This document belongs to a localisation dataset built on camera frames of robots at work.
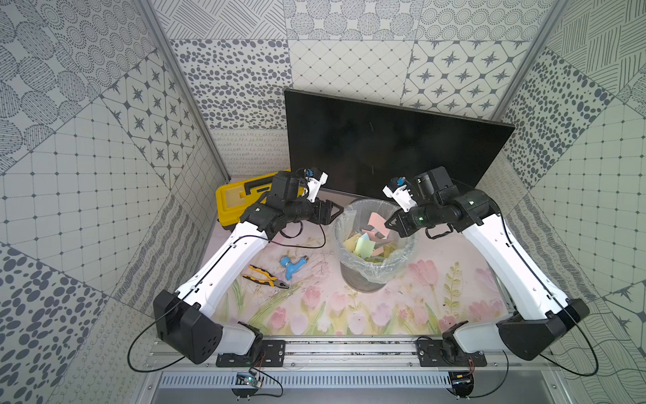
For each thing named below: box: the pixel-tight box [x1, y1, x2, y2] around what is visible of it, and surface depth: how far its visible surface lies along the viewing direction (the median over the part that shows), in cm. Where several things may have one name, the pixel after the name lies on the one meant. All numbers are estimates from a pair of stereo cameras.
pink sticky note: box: [367, 212, 391, 238], surface depth 73 cm
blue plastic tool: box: [279, 255, 309, 282], surface depth 93 cm
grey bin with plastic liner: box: [330, 198, 418, 293], surface depth 75 cm
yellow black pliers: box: [242, 264, 291, 289], surface depth 90 cm
